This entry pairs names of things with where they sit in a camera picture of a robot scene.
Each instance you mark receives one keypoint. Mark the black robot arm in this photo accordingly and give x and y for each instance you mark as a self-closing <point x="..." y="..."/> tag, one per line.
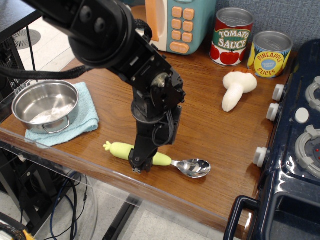
<point x="102" y="35"/>

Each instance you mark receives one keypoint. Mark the black side table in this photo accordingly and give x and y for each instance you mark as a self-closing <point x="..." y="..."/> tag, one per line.
<point x="11" y="22"/>

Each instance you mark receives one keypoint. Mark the spoon with green handle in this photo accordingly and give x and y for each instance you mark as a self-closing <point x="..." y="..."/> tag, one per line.
<point x="192" y="168"/>

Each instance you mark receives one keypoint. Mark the dark blue toy stove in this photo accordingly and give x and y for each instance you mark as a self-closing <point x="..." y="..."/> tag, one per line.
<point x="288" y="203"/>

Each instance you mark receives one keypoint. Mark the pineapple slices can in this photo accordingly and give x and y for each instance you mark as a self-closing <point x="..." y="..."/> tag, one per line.
<point x="269" y="53"/>

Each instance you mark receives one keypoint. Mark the stainless steel pot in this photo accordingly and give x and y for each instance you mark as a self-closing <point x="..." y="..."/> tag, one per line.
<point x="47" y="107"/>

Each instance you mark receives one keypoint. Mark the white stove knob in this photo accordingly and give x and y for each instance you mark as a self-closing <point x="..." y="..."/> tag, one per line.
<point x="272" y="111"/>
<point x="259" y="156"/>
<point x="278" y="92"/>

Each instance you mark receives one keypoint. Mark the tomato sauce can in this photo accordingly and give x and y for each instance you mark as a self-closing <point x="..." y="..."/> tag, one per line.
<point x="232" y="30"/>

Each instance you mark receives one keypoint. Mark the light blue cloth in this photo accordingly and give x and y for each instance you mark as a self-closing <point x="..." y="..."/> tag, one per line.
<point x="86" y="121"/>

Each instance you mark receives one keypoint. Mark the toy microwave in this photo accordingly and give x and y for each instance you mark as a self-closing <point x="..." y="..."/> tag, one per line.
<point x="178" y="26"/>

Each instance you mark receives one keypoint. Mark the plush white mushroom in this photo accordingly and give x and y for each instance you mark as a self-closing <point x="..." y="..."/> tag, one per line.
<point x="237" y="82"/>

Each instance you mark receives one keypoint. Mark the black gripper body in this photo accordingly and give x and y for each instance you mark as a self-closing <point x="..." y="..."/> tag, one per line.
<point x="156" y="131"/>

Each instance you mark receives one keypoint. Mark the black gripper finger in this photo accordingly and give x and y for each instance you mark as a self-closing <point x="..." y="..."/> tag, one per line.
<point x="148" y="163"/>
<point x="143" y="148"/>

